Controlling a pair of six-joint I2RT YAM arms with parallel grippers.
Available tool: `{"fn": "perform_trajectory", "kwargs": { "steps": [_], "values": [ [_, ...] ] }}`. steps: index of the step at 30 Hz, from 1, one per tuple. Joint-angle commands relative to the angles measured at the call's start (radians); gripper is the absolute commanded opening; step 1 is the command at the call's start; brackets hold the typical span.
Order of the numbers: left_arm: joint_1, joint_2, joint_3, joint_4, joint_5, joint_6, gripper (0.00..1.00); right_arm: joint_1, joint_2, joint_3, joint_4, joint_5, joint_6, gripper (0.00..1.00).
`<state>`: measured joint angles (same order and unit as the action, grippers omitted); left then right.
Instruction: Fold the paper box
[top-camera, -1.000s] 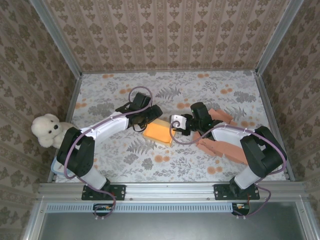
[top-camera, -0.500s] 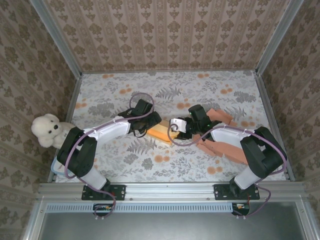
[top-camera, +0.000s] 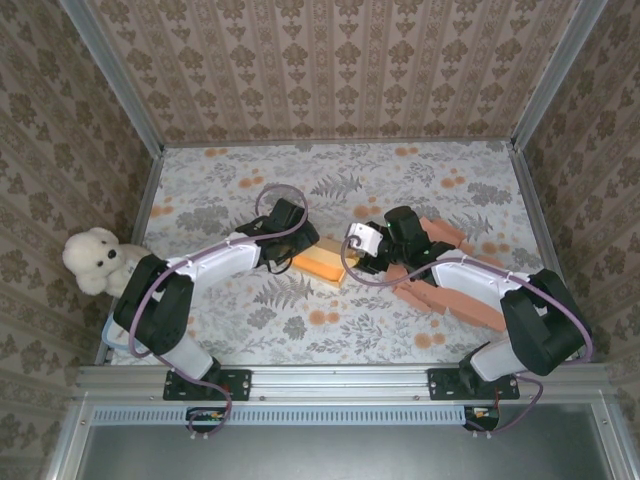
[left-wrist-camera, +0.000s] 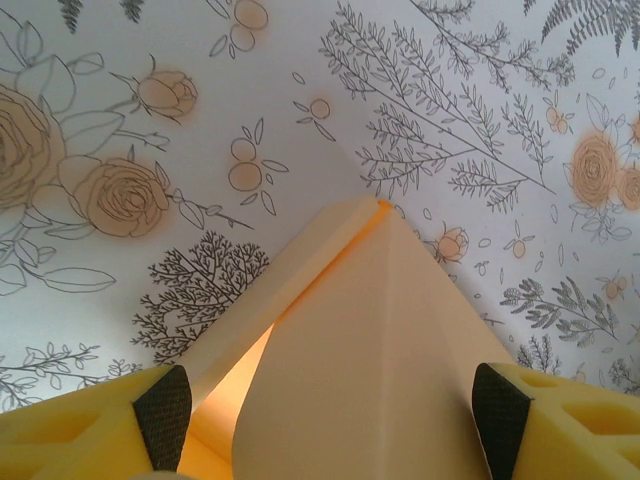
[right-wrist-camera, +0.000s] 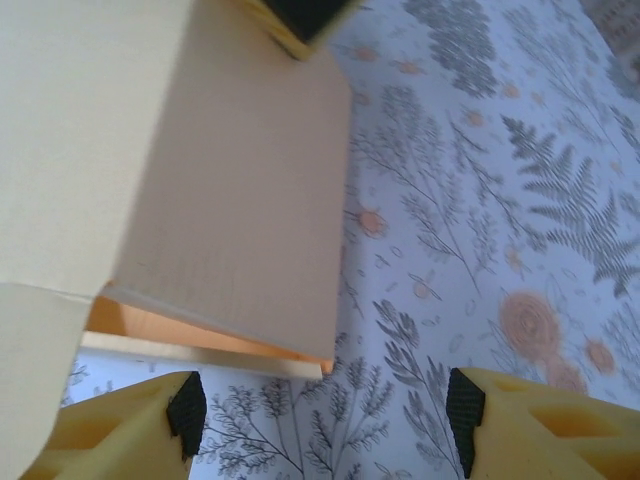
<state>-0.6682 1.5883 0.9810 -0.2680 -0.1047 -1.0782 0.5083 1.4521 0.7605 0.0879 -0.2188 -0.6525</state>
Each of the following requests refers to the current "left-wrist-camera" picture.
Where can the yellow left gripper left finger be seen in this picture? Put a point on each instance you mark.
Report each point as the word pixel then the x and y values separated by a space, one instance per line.
pixel 75 430

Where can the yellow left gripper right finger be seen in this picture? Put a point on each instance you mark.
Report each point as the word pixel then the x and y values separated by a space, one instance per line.
pixel 575 440

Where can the yellow paper box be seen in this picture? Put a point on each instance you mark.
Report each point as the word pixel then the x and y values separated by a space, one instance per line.
pixel 350 350

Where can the floral patterned table cover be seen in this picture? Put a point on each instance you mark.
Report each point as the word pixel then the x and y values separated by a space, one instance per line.
pixel 300 75

